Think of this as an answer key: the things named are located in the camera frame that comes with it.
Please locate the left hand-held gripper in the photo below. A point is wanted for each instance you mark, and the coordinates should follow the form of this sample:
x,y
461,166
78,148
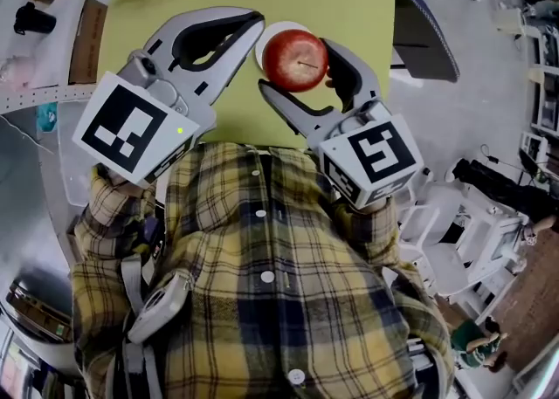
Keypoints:
x,y
131,126

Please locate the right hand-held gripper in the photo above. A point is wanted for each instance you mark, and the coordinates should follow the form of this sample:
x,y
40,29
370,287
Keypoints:
x,y
375,157

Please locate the red apple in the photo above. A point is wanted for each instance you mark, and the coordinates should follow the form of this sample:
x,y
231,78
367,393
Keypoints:
x,y
294,61

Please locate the white plate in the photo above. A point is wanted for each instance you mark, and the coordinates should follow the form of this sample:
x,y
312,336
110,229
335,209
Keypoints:
x,y
274,30

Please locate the person's right forearm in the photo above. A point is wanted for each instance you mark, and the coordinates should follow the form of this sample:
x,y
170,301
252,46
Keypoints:
x,y
371,231

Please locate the person's left forearm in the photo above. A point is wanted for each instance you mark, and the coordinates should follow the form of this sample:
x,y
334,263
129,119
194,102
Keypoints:
x,y
109,218

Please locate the dark blue chair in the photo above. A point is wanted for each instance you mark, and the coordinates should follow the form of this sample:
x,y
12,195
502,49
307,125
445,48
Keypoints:
x,y
430,43

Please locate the black cup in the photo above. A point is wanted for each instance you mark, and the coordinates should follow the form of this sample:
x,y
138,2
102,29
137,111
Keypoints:
x,y
35,19

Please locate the teal packet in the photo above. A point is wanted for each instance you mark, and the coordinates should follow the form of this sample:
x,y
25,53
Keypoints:
x,y
47,117

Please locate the clear plastic bin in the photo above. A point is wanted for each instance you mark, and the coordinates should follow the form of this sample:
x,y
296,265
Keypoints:
x,y
72,170

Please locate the white chair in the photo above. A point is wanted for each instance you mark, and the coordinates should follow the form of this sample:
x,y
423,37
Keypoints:
x,y
454,253

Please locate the person's plaid shirt torso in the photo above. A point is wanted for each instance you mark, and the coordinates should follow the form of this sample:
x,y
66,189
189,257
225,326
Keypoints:
x,y
271,301

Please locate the white shelf rack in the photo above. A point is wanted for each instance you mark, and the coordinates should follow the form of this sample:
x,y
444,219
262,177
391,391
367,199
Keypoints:
x,y
546,91

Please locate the white perforated rail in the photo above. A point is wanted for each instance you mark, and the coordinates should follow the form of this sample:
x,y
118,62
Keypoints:
x,y
39,98

